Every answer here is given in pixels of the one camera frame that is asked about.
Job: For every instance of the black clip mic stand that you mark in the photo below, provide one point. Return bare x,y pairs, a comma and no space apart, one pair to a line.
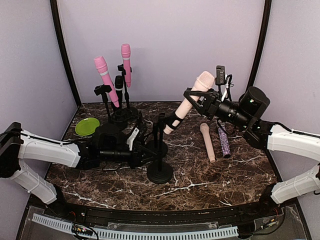
103,90

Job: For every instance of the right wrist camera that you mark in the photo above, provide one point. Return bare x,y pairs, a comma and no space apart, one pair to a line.
224,83

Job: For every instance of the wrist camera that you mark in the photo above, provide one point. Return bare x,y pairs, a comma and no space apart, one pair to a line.
137,134
224,83

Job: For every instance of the black tripod mic stand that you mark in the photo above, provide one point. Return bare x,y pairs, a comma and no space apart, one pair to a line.
121,118

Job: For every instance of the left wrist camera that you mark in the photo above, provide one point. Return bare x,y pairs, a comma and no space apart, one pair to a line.
137,134

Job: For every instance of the pink microphone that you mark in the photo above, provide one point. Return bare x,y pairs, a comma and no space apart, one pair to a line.
126,58
102,68

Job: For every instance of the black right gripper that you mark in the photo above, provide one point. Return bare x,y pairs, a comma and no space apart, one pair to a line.
210,104

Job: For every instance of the purple rhinestone microphone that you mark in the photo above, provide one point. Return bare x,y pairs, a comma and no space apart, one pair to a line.
225,147

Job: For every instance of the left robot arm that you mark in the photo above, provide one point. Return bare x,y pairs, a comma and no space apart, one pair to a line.
107,144

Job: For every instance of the black front rail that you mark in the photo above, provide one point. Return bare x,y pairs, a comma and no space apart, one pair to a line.
102,208

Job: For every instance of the white slotted cable duct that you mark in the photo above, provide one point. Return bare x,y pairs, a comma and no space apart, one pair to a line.
119,231

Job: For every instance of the green round plate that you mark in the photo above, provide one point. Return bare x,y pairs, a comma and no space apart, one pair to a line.
87,126

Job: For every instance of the round-base stand of tall beige mic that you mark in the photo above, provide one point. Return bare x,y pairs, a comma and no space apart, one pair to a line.
160,172

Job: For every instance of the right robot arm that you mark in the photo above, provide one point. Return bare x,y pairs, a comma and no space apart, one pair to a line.
264,135

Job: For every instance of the beige microphone round head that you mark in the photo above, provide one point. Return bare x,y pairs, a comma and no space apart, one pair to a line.
205,130

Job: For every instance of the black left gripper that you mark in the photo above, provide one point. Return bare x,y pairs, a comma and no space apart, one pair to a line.
137,157

